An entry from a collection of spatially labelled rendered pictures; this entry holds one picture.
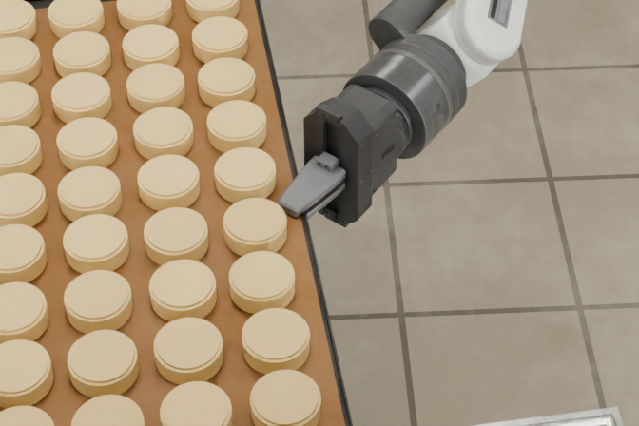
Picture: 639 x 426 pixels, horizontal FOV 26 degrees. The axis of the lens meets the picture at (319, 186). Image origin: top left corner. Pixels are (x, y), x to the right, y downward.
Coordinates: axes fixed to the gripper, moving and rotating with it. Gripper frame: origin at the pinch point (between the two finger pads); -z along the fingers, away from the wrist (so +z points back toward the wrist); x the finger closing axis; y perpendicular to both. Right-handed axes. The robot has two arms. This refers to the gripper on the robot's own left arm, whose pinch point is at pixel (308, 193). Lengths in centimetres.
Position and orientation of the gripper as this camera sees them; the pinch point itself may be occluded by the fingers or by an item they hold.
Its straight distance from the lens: 113.0
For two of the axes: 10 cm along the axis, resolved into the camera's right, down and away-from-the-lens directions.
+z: 5.8, -5.9, 5.6
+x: 0.0, -6.9, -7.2
